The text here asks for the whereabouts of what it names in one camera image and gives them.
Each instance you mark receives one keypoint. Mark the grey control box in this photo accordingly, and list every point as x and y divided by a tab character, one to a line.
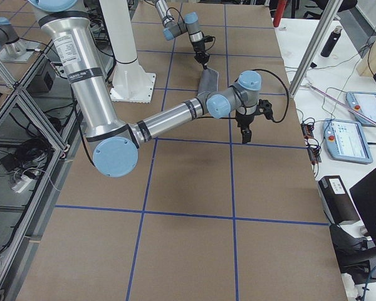
43	79

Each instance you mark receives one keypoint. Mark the pink towel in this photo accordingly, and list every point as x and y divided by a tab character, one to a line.
209	81

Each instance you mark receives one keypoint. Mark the white power strip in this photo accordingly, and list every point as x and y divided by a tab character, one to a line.
21	184

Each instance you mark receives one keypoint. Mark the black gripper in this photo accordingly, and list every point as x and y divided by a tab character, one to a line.
199	47
244	120

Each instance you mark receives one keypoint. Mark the black box with label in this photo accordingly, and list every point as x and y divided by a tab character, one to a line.
336	201

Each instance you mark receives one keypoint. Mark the black water bottle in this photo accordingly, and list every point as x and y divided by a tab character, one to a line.
331	41

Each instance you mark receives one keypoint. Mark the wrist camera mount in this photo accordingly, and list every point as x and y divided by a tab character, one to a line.
209	38
264	107

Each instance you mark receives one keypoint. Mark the teach pendant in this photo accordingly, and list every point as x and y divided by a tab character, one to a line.
346	141
363	102

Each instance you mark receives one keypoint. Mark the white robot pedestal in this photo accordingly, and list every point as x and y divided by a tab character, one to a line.
130	82

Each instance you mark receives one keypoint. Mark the aluminium frame post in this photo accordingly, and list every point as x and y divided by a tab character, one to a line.
319	33

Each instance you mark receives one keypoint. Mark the small circuit board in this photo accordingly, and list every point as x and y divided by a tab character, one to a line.
307	131

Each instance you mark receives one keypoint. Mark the neighbour robot base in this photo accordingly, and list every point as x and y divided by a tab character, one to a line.
12	49

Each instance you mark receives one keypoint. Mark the far teach pendant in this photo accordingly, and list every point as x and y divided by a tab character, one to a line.
363	102

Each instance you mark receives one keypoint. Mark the near teach pendant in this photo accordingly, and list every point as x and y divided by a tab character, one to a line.
346	141

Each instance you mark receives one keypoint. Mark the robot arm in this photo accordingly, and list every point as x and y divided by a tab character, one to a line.
115	143
188	24

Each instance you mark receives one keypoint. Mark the black monitor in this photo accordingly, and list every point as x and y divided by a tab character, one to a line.
364	196

